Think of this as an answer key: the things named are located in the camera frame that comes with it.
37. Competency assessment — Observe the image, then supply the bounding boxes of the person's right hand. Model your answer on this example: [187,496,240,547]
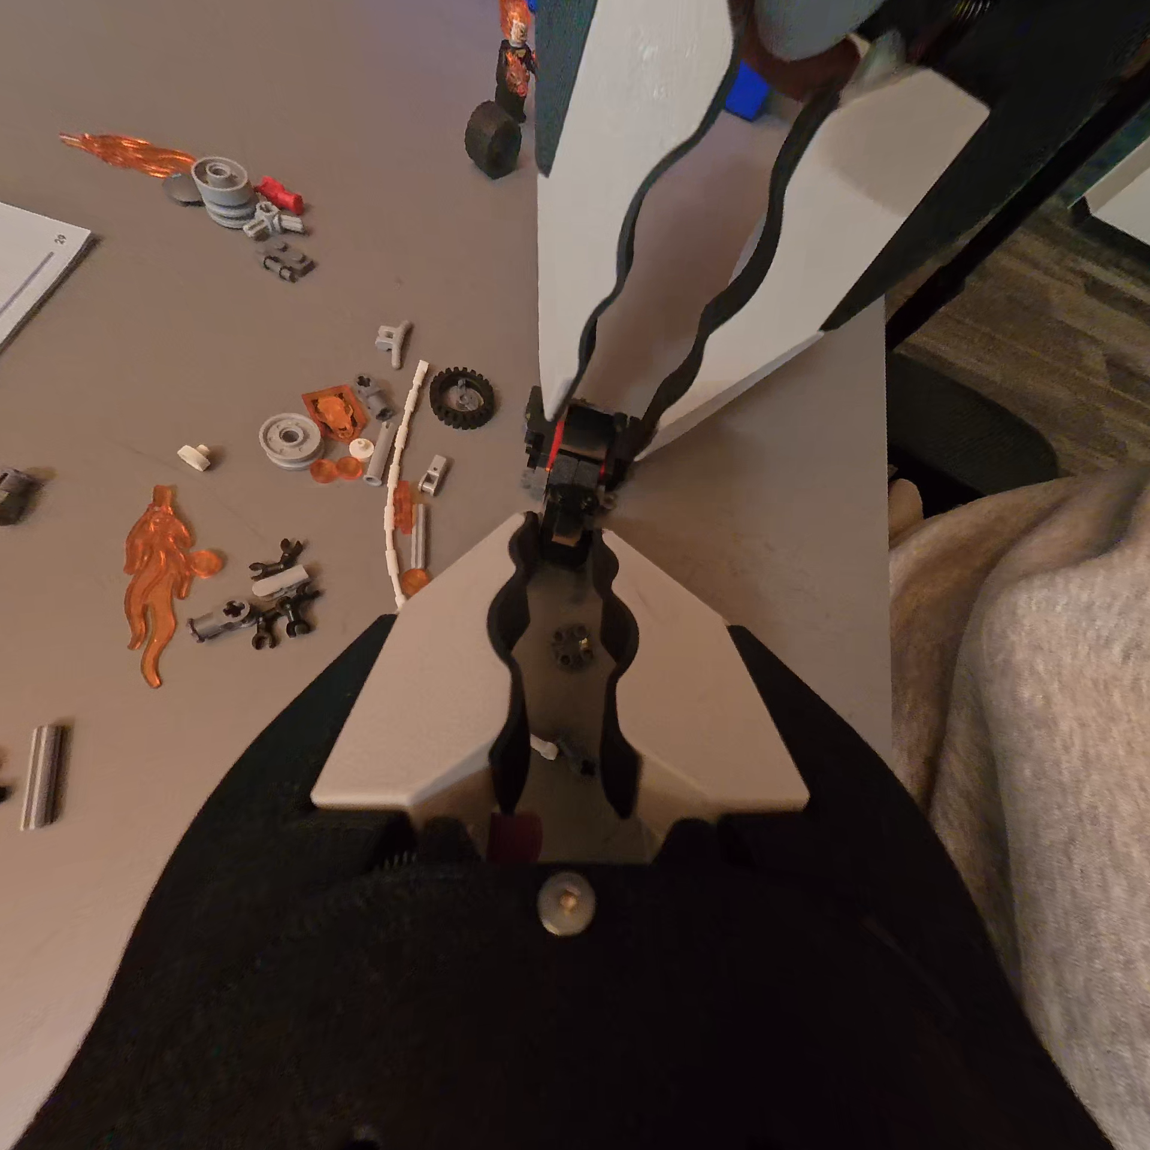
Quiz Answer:
[741,31,858,99]

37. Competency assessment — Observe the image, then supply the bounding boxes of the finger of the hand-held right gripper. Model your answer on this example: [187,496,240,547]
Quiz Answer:
[631,64,991,457]
[535,0,741,424]

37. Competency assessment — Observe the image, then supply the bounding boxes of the large orange lego flame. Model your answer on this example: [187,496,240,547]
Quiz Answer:
[121,482,224,688]

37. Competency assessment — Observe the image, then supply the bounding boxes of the lego instruction booklet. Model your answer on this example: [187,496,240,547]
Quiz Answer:
[0,201,95,353]

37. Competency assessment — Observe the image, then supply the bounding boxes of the thin orange lego flame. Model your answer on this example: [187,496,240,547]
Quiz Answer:
[58,130,195,179]

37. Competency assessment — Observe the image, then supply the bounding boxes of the light grey lego beam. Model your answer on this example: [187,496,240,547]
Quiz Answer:
[17,721,70,828]

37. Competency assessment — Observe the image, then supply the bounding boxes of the stacked grey lego rims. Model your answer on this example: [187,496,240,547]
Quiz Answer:
[189,156,258,230]

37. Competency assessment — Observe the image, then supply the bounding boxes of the black lego motorcycle assembly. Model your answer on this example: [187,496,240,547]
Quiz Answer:
[524,386,647,566]

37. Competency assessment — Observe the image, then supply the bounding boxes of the black lego tire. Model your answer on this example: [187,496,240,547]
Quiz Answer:
[428,363,496,431]

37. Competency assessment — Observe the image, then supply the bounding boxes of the dark grey lego block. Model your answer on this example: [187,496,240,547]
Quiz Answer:
[0,465,42,527]

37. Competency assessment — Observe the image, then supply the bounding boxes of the flame-head lego minifigure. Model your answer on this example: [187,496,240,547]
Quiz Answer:
[494,0,541,122]

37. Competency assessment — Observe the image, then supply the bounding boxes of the white lego chain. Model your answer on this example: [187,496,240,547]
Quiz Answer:
[381,359,432,607]

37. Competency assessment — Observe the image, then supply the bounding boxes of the grey technic lego connector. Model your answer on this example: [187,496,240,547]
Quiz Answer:
[185,598,254,645]

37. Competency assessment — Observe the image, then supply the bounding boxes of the grey lego wheel rim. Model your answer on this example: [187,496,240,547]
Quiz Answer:
[258,412,322,471]

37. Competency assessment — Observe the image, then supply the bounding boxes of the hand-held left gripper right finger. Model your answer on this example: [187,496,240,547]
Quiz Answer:
[592,527,809,821]

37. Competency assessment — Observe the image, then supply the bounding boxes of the orange skull lego tile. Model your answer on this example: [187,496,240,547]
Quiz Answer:
[299,383,367,443]

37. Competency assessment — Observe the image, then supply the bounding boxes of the light grey lego connector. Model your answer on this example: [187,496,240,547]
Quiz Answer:
[240,201,306,242]

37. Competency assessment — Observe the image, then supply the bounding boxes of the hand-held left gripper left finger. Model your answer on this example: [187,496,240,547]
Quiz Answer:
[308,512,533,821]

